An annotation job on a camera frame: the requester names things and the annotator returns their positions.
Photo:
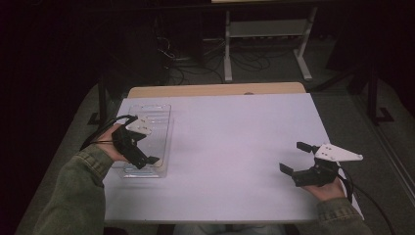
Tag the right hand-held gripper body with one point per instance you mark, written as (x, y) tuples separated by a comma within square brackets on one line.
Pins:
[(318, 174)]

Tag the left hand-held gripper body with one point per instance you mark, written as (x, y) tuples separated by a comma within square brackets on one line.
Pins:
[(129, 147)]

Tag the clear plastic container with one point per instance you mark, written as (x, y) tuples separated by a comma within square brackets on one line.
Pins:
[(160, 130)]

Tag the person's left hand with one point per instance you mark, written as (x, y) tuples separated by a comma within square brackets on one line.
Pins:
[(109, 147)]

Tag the person's right hand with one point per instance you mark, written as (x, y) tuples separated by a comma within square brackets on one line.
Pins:
[(328, 192)]

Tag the black metal stand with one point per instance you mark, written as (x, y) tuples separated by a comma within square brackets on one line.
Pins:
[(101, 101), (373, 98)]

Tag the white board sheet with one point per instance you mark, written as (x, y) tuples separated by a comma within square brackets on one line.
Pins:
[(228, 137)]

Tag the white metal desk frame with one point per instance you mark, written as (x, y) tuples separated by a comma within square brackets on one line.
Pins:
[(267, 28)]

